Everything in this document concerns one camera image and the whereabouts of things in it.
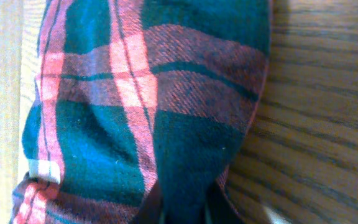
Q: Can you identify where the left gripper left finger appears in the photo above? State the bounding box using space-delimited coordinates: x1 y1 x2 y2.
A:
129 180 165 224

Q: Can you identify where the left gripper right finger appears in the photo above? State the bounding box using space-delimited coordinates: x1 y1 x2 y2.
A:
202 182 244 224

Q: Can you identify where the red navy plaid shirt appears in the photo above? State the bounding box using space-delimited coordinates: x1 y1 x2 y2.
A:
10 0 273 223

